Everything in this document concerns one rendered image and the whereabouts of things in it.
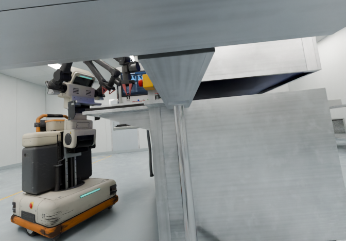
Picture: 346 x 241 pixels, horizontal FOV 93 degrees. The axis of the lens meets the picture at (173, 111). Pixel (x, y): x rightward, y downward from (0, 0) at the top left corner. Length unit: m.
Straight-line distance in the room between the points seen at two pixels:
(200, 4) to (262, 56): 0.96
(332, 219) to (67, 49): 1.32
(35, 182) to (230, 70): 1.74
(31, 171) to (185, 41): 1.79
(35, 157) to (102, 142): 5.45
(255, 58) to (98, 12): 0.99
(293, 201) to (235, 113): 0.55
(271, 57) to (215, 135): 0.55
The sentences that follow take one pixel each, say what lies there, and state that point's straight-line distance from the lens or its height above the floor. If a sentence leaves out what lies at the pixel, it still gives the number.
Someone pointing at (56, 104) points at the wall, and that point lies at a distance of 8.28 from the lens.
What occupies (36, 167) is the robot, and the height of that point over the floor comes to 0.52.
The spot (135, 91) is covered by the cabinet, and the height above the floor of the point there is 1.22.
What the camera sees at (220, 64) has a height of 1.07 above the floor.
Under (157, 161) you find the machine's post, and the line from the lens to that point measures 0.96.
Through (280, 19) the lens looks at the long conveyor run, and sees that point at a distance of 0.25.
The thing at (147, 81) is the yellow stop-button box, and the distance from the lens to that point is 0.90.
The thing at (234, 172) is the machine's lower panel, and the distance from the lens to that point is 1.01.
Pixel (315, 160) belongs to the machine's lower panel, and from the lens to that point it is 1.20.
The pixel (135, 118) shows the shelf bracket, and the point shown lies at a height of 0.82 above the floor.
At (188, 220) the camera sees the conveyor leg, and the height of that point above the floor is 0.35.
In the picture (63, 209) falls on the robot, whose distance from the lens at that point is 1.64.
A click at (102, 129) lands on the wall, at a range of 7.18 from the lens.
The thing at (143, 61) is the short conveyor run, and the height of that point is 0.84.
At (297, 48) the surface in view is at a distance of 1.25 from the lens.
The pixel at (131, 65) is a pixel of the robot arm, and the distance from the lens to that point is 1.17.
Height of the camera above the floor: 0.73
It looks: 6 degrees up
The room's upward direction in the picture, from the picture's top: 5 degrees counter-clockwise
